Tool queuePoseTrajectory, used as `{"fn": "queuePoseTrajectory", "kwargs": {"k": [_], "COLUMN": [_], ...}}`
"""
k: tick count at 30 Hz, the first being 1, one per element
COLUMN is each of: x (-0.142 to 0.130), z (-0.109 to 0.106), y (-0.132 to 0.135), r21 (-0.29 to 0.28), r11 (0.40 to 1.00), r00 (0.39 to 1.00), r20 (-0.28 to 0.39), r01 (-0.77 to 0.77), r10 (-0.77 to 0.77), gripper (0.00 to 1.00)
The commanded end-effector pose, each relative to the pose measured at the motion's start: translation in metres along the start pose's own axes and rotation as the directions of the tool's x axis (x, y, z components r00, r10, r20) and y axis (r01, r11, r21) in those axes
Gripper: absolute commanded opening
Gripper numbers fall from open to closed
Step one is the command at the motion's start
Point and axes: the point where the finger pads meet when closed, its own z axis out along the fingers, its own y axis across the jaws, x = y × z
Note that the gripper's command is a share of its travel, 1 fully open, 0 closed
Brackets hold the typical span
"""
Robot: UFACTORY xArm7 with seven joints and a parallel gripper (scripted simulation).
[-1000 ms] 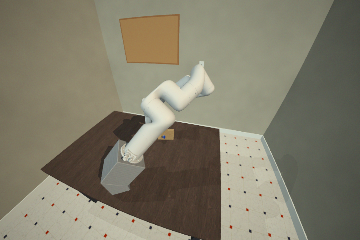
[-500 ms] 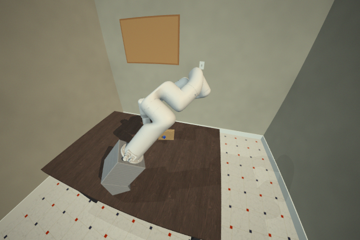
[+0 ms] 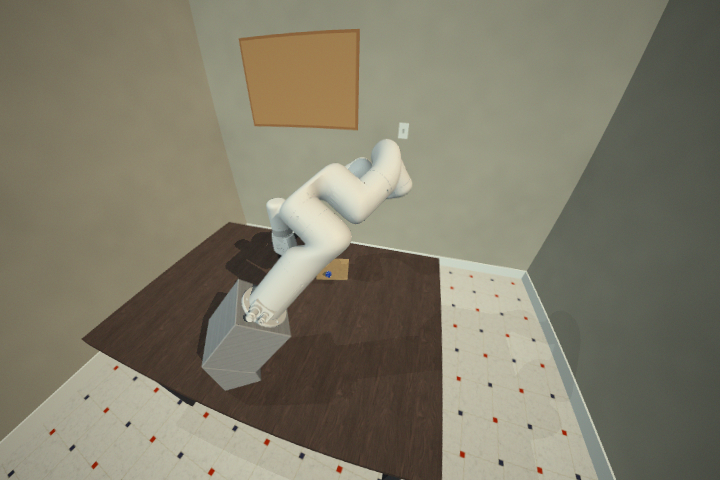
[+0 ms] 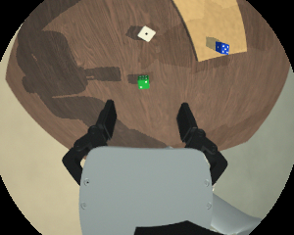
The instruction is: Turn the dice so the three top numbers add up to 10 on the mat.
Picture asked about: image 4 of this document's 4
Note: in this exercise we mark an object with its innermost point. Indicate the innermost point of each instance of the tan mat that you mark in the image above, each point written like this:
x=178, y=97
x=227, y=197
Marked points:
x=208, y=21

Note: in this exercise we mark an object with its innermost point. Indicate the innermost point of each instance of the white die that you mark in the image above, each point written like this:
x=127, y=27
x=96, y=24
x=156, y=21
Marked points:
x=146, y=33

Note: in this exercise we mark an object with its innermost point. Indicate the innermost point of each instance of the blue die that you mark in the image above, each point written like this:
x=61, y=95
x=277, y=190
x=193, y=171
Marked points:
x=222, y=48

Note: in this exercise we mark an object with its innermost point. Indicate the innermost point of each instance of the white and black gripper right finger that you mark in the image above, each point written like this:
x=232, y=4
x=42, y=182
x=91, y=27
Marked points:
x=189, y=132

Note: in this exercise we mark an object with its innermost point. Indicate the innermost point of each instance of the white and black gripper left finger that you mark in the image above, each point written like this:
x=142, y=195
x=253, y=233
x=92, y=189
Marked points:
x=97, y=135

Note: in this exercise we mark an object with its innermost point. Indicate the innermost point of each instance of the green die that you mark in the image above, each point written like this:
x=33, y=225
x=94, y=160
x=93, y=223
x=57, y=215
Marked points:
x=143, y=81

